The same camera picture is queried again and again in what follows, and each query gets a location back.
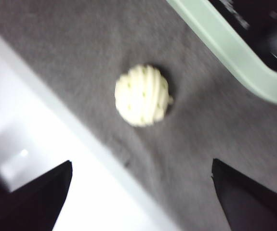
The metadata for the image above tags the green breakfast machine base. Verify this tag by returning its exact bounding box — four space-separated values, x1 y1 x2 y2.
166 0 277 108

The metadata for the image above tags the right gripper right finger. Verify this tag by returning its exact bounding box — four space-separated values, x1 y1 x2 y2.
211 158 277 231

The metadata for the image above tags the twisted white steamed bun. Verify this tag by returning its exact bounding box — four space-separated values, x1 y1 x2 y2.
114 64 174 128

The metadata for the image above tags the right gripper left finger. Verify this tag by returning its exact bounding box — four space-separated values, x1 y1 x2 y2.
0 160 73 231

